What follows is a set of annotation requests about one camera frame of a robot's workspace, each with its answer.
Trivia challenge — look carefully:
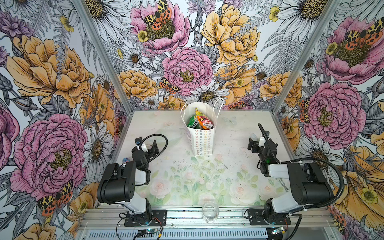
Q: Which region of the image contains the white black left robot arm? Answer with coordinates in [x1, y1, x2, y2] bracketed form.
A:
[97, 135, 161, 226]

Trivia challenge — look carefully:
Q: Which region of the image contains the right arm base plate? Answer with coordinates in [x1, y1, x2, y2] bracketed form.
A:
[243, 209, 292, 226]

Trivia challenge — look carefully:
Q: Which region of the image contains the white printed paper bag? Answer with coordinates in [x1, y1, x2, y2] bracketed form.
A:
[180, 98, 225, 157]

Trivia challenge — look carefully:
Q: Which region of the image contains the orange snack packet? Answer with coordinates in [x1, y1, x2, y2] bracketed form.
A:
[195, 108, 215, 130]

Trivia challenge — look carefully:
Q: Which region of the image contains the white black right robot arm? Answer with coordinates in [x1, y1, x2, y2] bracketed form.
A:
[248, 123, 336, 225]

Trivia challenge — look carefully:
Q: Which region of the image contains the black corrugated left cable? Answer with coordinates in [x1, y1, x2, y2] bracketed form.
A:
[136, 133, 169, 169]

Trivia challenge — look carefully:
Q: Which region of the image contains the small green snack packet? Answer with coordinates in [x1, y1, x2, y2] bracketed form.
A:
[187, 115, 200, 130]

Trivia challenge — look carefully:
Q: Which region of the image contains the clear glass cup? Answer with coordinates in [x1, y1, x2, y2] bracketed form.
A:
[202, 202, 220, 223]

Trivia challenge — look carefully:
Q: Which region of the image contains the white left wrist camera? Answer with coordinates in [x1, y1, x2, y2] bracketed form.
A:
[132, 137, 148, 153]

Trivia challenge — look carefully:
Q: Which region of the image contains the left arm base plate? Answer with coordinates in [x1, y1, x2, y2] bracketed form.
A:
[124, 210, 168, 227]

